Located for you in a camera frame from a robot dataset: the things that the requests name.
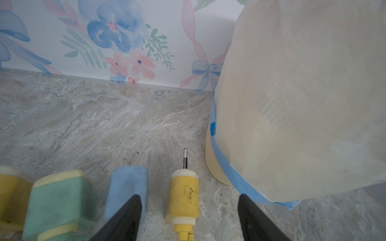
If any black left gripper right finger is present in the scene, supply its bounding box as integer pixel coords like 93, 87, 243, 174
237, 194, 290, 241

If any green pencil sharpener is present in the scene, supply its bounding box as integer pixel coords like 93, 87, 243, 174
22, 170, 97, 241

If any yellow pencil sharpener back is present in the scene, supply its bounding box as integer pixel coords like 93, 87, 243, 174
1, 165, 35, 235

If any yellow pencil sharpener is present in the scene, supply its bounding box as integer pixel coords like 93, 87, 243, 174
1, 165, 35, 235
165, 148, 200, 241

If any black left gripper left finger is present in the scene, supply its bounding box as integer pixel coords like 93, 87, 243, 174
89, 194, 142, 241

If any blue pencil sharpener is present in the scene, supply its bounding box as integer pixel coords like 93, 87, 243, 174
103, 166, 149, 222

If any cream waste bin with liner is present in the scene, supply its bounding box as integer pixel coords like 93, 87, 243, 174
210, 1, 386, 208

